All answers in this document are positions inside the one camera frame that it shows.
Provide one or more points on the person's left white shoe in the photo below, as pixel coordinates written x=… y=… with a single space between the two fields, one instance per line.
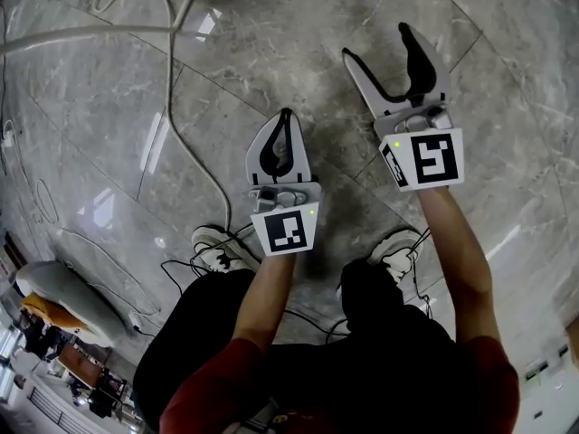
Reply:
x=221 y=251

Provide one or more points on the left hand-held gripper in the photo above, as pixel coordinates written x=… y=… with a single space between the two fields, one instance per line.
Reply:
x=285 y=233

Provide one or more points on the person's black trousers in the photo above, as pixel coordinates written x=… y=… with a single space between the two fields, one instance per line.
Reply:
x=362 y=378

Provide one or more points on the white power adapter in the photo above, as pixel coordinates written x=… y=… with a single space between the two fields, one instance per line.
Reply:
x=135 y=321

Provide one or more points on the orange pillow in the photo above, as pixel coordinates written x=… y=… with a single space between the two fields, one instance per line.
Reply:
x=50 y=312

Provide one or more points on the person's right forearm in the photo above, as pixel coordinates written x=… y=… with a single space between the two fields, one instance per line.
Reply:
x=461 y=265

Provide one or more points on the person's white shoe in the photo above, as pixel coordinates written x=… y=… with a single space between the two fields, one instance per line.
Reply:
x=221 y=251
x=395 y=251

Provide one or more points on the brown wooden desk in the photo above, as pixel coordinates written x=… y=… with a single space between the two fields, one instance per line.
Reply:
x=83 y=362

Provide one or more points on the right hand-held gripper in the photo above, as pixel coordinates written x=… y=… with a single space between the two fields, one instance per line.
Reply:
x=434 y=158

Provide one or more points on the white round floor cushion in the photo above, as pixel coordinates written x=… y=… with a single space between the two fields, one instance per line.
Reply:
x=68 y=287

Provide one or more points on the person's left forearm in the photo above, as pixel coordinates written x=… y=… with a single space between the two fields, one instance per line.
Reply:
x=267 y=301

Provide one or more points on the person's right white shoe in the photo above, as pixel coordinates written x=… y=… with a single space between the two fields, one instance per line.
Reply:
x=395 y=251

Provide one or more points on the person's red shirt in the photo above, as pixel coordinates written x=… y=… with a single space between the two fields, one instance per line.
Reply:
x=217 y=391

